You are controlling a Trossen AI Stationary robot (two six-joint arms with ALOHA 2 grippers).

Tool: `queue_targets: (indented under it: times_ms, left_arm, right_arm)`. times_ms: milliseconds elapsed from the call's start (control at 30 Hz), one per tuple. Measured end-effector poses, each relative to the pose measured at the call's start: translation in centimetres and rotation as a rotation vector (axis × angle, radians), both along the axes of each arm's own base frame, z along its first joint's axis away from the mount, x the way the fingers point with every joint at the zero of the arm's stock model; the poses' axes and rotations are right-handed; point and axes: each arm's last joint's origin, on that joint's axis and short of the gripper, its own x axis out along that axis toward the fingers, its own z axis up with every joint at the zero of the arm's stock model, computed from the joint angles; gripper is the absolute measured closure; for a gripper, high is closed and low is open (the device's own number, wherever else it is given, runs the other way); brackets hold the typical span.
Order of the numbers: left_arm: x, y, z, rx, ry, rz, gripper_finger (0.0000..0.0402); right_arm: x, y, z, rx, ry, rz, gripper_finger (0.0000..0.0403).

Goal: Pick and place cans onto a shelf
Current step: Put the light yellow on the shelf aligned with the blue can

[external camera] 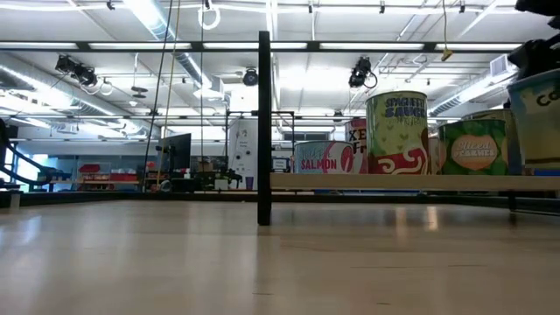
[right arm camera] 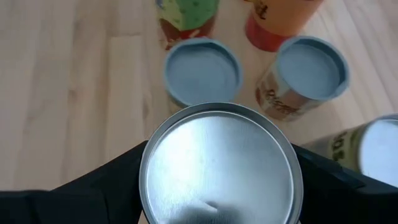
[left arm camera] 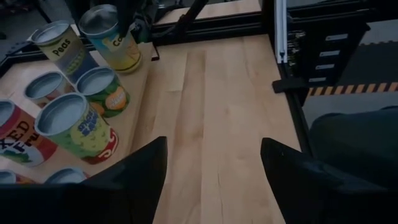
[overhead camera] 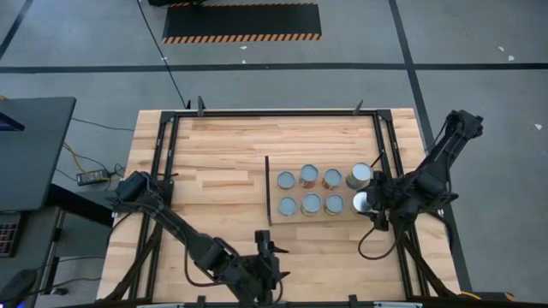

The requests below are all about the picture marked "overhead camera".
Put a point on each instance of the dark keyboard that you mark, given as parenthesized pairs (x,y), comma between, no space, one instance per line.
(8,233)

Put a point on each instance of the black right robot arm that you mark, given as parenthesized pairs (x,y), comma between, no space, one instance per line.
(445,158)

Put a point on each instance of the teal and red salmon can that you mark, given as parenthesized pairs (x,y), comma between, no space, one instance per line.
(287,206)

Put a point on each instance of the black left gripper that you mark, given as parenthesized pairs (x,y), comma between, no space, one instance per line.
(263,244)

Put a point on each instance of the green sliced peaches can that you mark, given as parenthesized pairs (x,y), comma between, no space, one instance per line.
(334,204)

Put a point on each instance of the food can with blue lid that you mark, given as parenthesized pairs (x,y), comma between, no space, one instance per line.
(331,178)
(361,201)

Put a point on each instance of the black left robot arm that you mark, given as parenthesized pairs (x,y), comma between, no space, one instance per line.
(171,218)

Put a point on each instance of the black power adapter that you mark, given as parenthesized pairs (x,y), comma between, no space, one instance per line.
(92,176)

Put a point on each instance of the yellow and blue peas can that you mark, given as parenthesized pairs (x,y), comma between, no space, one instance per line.
(359,173)

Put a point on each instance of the black desk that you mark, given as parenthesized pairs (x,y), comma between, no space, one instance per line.
(36,149)

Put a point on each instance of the white mixed fruit can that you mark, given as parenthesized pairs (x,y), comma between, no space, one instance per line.
(308,174)

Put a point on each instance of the black aluminium rig frame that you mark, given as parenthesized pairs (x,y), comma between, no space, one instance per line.
(278,113)

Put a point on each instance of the dark laptop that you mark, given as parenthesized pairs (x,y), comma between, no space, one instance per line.
(8,122)

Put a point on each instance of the green spaghetti sauce can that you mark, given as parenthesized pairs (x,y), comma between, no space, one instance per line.
(311,203)

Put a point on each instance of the black hazard striped floor mat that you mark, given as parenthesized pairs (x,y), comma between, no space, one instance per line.
(242,19)

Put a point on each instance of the yellow pineapple rings can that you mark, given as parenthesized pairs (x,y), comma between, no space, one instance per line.
(286,180)

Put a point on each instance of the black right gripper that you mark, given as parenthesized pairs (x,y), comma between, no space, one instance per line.
(385,199)

